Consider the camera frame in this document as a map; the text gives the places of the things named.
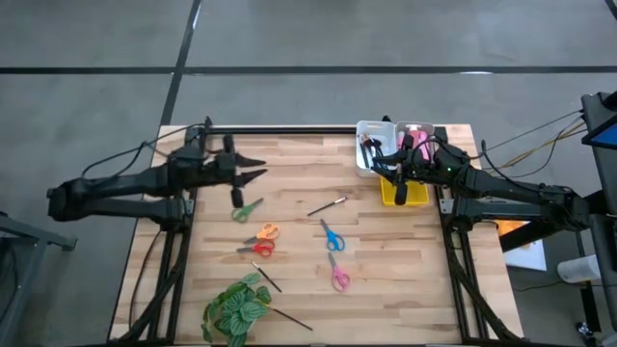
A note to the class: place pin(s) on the white paper roll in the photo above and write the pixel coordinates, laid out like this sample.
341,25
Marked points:
578,269

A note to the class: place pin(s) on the orange object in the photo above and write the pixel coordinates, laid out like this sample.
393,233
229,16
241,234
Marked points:
508,225

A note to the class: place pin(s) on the thick blue paintbrush gold ferrule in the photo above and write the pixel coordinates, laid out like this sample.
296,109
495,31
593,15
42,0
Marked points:
381,147

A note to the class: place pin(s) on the black paintbrush silver ferrule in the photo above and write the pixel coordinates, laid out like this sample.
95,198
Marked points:
327,206

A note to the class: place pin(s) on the green leafy plant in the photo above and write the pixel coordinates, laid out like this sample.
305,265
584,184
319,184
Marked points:
236,311

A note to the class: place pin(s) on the white plastic bin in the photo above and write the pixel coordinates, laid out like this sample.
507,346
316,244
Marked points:
391,130

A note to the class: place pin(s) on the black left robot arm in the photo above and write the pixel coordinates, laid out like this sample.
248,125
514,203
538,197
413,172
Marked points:
120,185

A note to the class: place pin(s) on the black desk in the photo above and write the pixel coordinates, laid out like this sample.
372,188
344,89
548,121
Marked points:
602,168

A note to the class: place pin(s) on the grey metal table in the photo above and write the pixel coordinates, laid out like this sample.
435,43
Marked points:
38,231

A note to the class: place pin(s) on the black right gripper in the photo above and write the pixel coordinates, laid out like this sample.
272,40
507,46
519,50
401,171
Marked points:
424,166

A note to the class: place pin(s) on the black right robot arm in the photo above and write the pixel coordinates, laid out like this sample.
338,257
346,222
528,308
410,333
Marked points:
520,193

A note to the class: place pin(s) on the clear plastic bin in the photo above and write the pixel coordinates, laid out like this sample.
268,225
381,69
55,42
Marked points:
429,126

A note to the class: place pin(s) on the black aluminium rig frame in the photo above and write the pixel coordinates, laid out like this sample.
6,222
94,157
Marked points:
289,130

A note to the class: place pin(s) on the yellow plastic basket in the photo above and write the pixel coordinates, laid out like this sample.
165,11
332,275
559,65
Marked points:
417,197

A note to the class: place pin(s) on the blue screen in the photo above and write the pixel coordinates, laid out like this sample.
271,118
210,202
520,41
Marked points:
605,137

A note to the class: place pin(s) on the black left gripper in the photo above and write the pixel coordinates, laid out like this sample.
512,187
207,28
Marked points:
226,168

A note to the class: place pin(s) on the white paper sheet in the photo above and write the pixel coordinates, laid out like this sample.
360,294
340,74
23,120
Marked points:
530,255

